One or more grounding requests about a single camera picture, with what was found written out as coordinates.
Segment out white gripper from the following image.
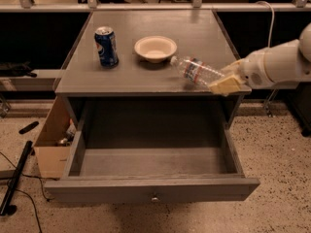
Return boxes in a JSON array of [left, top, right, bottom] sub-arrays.
[[208, 48, 274, 96]]

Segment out clear plastic water bottle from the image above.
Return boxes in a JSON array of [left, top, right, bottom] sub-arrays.
[[170, 55, 225, 86]]

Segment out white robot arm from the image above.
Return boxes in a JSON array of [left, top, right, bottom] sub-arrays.
[[208, 23, 311, 96]]

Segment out grey open top drawer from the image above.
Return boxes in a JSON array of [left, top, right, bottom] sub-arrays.
[[46, 98, 259, 203]]

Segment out silver drawer knob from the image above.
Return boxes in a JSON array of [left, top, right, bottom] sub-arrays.
[[151, 196, 159, 203]]

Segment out white paper bowl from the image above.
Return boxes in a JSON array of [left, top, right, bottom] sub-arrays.
[[134, 36, 177, 63]]

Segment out grey wooden cabinet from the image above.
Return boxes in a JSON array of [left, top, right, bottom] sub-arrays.
[[55, 9, 236, 122]]

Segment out blue Pepsi soda can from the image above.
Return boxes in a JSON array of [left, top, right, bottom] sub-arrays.
[[94, 26, 119, 68]]

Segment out items inside cardboard box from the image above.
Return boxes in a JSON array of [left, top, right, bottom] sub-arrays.
[[57, 119, 76, 147]]

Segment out brown cardboard box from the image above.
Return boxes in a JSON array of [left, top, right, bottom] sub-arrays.
[[34, 97, 71, 179]]

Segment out small black flat object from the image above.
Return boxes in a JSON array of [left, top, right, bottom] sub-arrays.
[[18, 121, 39, 135]]

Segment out black bag on ledge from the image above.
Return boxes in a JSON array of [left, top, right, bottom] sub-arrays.
[[0, 61, 37, 78]]

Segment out black stand bar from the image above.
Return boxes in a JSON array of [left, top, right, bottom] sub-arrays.
[[0, 141, 32, 216]]

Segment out metal bracket leg right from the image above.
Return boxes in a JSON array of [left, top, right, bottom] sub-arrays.
[[263, 89, 279, 117]]

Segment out white hanging cable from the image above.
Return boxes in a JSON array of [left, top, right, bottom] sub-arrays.
[[255, 0, 276, 49]]

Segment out black floor cable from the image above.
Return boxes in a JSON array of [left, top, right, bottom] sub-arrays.
[[0, 151, 56, 233]]

